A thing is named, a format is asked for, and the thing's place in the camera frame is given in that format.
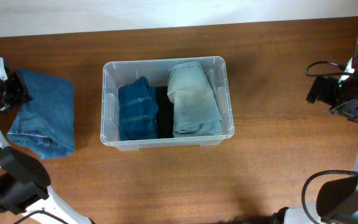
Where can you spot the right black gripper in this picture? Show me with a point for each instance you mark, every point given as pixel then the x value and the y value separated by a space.
pixel 329 85

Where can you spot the dark blue jeans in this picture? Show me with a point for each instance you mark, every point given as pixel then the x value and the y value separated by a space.
pixel 45 124

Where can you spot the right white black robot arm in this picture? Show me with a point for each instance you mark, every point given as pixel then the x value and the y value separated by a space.
pixel 329 196

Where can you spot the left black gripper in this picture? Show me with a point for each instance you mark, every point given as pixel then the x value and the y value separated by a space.
pixel 18 96

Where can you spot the light blue jeans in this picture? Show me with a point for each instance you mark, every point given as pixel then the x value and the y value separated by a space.
pixel 193 92

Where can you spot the black taped garment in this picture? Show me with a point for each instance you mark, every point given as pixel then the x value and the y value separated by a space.
pixel 165 113

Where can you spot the clear plastic storage container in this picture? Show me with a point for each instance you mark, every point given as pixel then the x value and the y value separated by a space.
pixel 119 73

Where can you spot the teal taped shirt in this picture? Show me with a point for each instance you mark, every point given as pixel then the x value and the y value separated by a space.
pixel 138 111

